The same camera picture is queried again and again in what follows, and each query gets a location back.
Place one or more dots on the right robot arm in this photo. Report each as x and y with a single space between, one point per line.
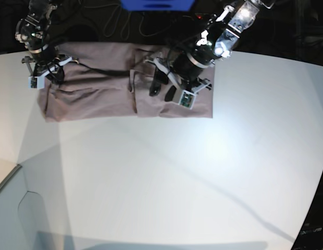
33 31

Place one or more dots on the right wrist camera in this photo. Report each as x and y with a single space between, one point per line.
36 82

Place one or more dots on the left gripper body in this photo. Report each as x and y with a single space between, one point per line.
183 73

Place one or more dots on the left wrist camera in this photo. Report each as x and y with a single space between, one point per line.
186 99

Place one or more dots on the blue box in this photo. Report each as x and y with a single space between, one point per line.
157 5

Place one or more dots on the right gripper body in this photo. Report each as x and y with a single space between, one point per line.
43 68

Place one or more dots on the mauve t-shirt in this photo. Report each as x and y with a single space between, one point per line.
112 80

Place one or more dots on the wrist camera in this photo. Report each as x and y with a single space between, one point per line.
186 99
36 82

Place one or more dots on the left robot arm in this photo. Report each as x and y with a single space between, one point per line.
219 35

